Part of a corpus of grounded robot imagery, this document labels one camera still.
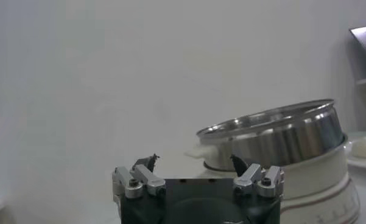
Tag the white electric cooker base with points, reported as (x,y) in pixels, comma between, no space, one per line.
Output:
(316,188)

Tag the white steamed baozi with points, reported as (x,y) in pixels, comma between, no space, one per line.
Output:
(365,147)

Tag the stainless steel steamer basket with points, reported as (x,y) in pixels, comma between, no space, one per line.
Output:
(286,143)

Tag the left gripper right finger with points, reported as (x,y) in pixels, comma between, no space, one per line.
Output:
(249,179)

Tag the white round plate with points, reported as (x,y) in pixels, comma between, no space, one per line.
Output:
(359,162)

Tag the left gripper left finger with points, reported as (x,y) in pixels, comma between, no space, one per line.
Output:
(146,179)

